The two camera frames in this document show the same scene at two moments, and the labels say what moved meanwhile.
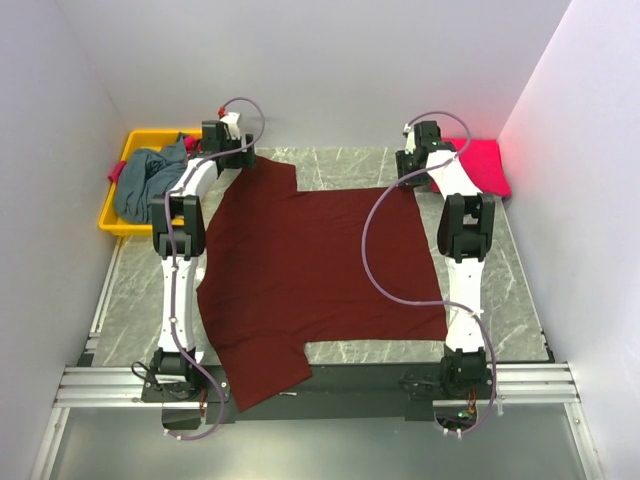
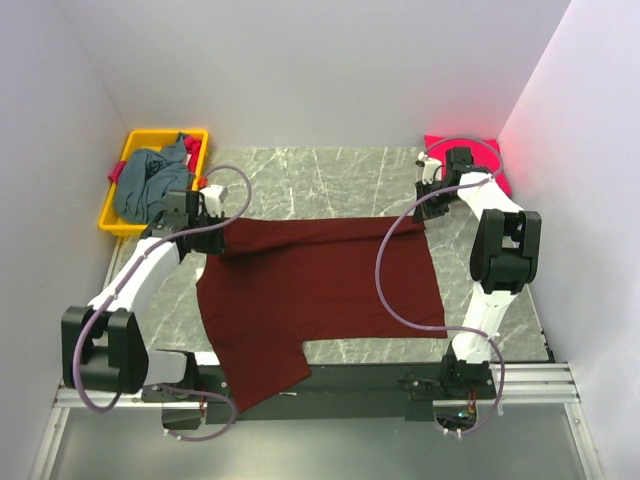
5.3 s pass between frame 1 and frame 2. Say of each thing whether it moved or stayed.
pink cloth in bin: stayed
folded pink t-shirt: stayed
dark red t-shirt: moved
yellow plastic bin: stayed
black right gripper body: moved
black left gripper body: moved
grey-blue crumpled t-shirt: stayed
